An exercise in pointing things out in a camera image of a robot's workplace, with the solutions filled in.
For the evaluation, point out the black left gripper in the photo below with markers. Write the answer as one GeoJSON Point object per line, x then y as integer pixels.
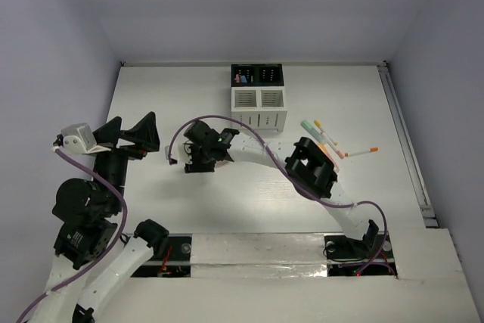
{"type": "Point", "coordinates": [123, 147]}

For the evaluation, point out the white four-slot pen organizer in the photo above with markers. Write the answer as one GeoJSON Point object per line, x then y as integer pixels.
{"type": "Point", "coordinates": [260, 103]}

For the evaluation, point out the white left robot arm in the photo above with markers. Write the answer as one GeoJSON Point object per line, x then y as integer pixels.
{"type": "Point", "coordinates": [94, 213]}

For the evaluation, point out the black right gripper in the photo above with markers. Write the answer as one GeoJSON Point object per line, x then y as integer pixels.
{"type": "Point", "coordinates": [195, 166]}

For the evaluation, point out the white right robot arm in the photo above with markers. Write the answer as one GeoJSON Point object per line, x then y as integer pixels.
{"type": "Point", "coordinates": [307, 167]}

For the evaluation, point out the orange pink pastel highlighter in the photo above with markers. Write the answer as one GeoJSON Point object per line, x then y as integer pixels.
{"type": "Point", "coordinates": [327, 153]}

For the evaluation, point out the orange-capped white pen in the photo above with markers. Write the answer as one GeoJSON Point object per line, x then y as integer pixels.
{"type": "Point", "coordinates": [362, 152]}

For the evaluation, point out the aluminium rail right edge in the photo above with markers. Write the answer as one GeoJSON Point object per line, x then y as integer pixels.
{"type": "Point", "coordinates": [416, 177]}

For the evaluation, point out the long green highlighter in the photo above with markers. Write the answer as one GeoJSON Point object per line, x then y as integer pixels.
{"type": "Point", "coordinates": [308, 127]}

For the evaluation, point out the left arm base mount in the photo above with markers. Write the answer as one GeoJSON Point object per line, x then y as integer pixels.
{"type": "Point", "coordinates": [174, 263]}

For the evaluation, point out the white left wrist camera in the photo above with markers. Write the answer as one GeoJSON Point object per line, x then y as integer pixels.
{"type": "Point", "coordinates": [78, 139]}

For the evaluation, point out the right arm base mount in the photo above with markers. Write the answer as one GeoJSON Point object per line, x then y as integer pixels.
{"type": "Point", "coordinates": [344, 260]}

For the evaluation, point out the yellow-capped white pen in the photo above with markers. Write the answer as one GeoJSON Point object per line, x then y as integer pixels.
{"type": "Point", "coordinates": [330, 141]}

